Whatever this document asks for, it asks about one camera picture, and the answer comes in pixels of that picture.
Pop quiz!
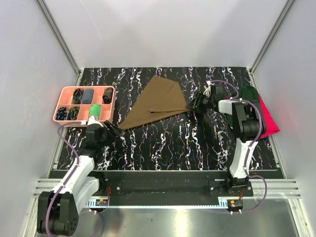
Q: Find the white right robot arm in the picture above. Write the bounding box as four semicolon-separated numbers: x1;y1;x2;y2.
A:
119;84;266;196

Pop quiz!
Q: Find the grey-blue rolled cloth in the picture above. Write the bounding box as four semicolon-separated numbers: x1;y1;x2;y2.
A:
81;89;94;104

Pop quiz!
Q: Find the brown fabric napkin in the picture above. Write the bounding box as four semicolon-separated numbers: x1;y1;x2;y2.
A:
118;76;188;130

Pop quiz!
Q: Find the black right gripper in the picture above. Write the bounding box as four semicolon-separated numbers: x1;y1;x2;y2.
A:
186;91;214;114

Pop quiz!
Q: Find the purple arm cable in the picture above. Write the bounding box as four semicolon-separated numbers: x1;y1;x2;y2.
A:
44;120;104;237
204;79;269;214

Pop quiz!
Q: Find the dark green baseball cap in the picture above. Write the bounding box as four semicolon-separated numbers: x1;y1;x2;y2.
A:
227;85;260;126

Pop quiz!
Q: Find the green rolled cloth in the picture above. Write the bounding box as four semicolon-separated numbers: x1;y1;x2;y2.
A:
88;104;101;120

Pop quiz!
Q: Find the dark paisley rolled cloth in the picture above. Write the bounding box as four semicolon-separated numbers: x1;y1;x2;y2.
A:
102;87;114;104

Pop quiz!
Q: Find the black yellow patterned roll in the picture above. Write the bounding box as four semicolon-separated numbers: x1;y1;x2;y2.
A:
67;107;79;120

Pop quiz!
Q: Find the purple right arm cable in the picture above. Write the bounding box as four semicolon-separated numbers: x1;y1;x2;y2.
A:
204;79;269;214

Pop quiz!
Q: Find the pink divided organizer tray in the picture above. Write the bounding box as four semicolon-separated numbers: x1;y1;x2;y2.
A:
53;86;116;127

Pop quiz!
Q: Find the black multicolour patterned roll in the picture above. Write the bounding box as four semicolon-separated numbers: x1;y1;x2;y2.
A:
73;88;84;104

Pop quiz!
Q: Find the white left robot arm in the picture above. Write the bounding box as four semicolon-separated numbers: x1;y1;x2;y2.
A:
37;116;121;237

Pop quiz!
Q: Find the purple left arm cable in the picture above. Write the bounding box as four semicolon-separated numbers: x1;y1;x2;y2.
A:
44;120;104;237

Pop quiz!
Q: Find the pink red folded cloth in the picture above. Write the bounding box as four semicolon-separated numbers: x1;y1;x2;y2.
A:
259;95;280;138

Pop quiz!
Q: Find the black blue patterned roll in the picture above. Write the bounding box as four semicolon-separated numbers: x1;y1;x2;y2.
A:
55;107;68;120

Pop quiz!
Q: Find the aluminium frame rail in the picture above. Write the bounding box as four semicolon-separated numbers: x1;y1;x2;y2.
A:
33;179;301;199

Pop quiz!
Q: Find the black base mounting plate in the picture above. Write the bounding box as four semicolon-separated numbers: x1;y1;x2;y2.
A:
99;171;253;208

